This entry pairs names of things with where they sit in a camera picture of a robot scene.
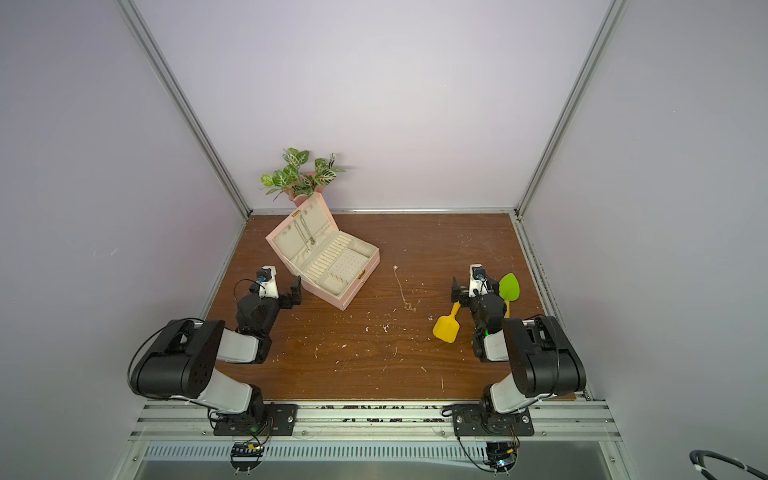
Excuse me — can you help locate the gold chain with pearl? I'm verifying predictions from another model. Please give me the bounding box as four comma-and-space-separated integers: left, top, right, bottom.
392, 265, 418, 313

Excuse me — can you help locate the pink jewelry box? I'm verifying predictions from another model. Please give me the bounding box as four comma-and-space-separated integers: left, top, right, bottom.
266, 193, 380, 310

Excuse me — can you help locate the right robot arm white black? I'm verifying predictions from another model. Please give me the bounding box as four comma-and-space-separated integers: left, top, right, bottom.
451, 273, 587, 436

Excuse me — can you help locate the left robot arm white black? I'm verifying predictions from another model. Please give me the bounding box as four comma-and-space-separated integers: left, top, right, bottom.
126, 266, 303, 439

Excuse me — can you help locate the green toy trowel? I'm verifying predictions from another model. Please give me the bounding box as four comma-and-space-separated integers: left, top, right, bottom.
499, 273, 521, 318

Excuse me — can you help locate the yellow toy shovel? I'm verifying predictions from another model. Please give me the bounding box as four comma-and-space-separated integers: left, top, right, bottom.
432, 302, 461, 344

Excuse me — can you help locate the potted plant pink vase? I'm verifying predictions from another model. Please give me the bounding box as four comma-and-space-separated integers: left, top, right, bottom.
260, 147, 344, 206

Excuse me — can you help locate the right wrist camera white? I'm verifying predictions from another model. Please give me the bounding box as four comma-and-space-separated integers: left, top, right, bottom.
469, 264, 488, 297

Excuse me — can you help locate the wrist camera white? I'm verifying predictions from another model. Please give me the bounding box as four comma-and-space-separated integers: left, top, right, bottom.
469, 264, 488, 297
253, 265, 279, 299

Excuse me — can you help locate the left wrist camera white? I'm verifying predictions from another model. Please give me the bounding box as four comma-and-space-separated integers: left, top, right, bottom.
253, 265, 279, 299

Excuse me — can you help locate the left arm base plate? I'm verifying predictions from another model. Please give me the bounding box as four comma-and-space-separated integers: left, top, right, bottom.
208, 403, 298, 437

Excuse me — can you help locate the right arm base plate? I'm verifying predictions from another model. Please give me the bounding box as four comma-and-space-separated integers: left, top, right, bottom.
442, 403, 535, 437

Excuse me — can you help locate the aluminium front rail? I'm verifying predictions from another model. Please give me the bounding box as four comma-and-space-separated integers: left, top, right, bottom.
128, 400, 622, 444

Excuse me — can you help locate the black cable bottom right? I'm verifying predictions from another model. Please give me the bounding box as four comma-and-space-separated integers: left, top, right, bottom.
689, 449, 768, 478

